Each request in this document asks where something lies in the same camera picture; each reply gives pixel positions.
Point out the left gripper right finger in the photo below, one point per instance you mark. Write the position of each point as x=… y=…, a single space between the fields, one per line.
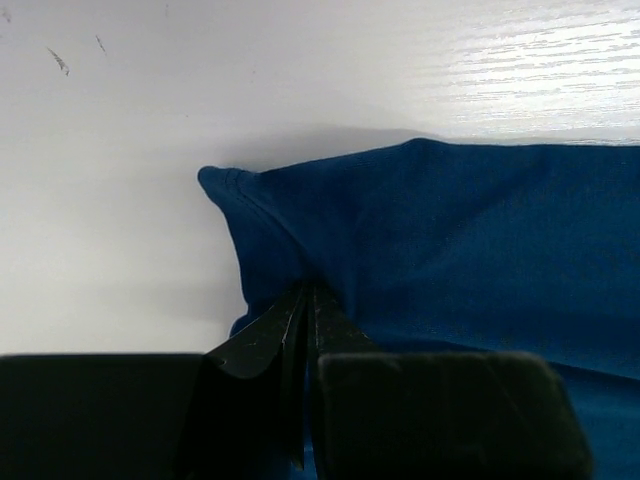
x=448 y=415

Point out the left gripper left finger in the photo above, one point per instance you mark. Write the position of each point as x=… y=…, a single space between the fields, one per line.
x=232 y=413

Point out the blue printed t-shirt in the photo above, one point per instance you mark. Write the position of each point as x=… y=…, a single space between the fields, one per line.
x=430 y=245

